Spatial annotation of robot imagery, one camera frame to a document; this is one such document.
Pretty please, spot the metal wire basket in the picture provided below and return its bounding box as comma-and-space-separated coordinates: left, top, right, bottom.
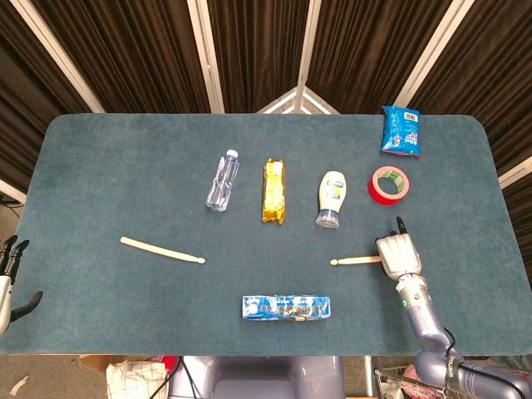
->
373, 359, 458, 399

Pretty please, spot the red tape roll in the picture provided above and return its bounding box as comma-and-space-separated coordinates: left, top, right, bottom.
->
367, 165, 411, 206

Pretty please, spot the blue-grey felt table cloth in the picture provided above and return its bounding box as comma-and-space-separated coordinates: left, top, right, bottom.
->
0, 112, 532, 357

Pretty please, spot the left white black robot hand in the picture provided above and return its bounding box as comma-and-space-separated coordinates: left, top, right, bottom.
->
0, 234, 44, 336

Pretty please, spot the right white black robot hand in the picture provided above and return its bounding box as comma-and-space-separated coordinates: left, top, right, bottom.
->
375, 215, 423, 278

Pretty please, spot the blue Oreo cookie box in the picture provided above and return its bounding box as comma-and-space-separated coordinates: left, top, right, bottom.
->
240, 294, 333, 323

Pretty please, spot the gold foil snack pack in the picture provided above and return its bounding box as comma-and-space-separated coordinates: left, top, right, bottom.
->
260, 157, 288, 225

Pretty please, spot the white frame post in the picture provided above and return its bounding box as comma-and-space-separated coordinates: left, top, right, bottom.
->
295, 0, 323, 114
393, 0, 475, 108
497, 155, 532, 189
8, 0, 106, 114
186, 0, 225, 114
0, 178, 27, 204

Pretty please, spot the white checked bag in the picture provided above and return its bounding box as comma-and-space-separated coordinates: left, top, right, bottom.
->
106, 360, 170, 399

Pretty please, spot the dark brown pleated curtain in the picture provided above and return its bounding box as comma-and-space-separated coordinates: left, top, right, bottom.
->
0, 0, 532, 234

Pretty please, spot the white paper scrap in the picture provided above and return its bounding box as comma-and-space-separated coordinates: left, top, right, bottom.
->
8, 375, 29, 397

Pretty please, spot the blue snack bag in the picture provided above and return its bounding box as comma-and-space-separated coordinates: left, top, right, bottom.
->
379, 104, 426, 160

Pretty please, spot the black floor cable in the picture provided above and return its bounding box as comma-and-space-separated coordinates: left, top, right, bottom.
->
179, 356, 199, 399

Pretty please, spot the clear plastic water bottle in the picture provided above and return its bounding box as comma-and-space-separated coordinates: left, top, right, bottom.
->
205, 149, 240, 213

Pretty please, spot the white mayonnaise squeeze bottle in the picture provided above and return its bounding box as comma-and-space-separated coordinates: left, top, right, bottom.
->
314, 170, 348, 229

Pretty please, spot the light wooden drumstick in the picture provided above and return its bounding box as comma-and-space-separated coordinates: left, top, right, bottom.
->
120, 236, 207, 265
329, 256, 382, 267

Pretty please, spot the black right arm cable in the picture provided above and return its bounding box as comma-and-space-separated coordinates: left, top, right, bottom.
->
442, 327, 531, 398

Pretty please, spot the pink patterned bag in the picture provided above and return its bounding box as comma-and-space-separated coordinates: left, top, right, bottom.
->
401, 364, 423, 386

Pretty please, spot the white triangular frame foot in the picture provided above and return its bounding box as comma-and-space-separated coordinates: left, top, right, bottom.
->
256, 85, 341, 116

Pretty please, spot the lavender robot base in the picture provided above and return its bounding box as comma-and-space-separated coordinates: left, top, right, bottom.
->
168, 355, 346, 399

